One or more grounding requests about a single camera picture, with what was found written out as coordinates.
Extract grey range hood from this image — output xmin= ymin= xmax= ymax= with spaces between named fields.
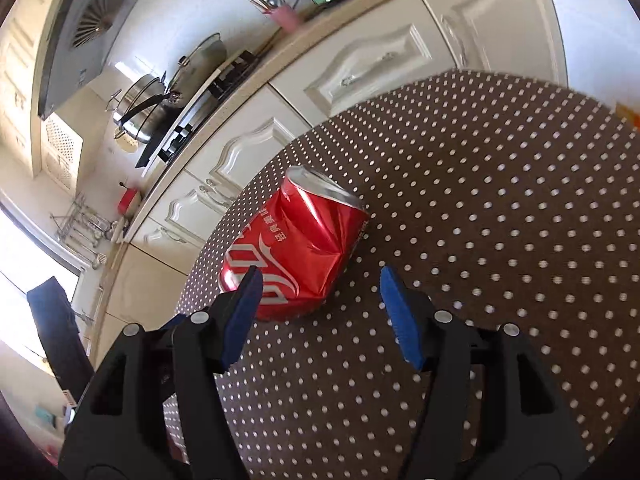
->
xmin=38 ymin=0 xmax=138 ymax=119

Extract cream lower kitchen cabinets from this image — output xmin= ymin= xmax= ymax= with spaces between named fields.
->
xmin=85 ymin=0 xmax=567 ymax=364

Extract orange plastic bag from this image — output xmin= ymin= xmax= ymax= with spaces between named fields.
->
xmin=615 ymin=103 xmax=640 ymax=129

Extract brown polka dot tablecloth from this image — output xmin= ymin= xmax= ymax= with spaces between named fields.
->
xmin=178 ymin=70 xmax=639 ymax=479

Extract pink utensil holder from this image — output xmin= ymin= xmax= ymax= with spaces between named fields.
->
xmin=247 ymin=0 xmax=302 ymax=34

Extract hanging utensil rack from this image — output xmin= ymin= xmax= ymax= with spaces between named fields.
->
xmin=49 ymin=194 xmax=116 ymax=270

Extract black gas stove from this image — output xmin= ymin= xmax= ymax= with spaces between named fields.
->
xmin=136 ymin=50 xmax=260 ymax=169

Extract cream kitchen cabinets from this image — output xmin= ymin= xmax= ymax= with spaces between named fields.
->
xmin=85 ymin=0 xmax=567 ymax=364
xmin=1 ymin=0 xmax=76 ymax=194

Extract stainless steel steamer pot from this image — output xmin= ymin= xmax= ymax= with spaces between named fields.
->
xmin=105 ymin=74 xmax=170 ymax=144

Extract red bowl on counter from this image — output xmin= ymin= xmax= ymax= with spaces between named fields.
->
xmin=117 ymin=182 xmax=142 ymax=219

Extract steel wok with lid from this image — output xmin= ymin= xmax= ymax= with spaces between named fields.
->
xmin=117 ymin=31 xmax=229 ymax=126

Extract kitchen window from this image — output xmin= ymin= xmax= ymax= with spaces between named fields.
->
xmin=0 ymin=211 xmax=79 ymax=370

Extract crushed red soda can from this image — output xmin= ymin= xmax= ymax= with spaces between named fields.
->
xmin=218 ymin=166 xmax=369 ymax=321

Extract cream upper kitchen cabinets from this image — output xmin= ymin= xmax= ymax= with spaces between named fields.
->
xmin=1 ymin=0 xmax=76 ymax=194

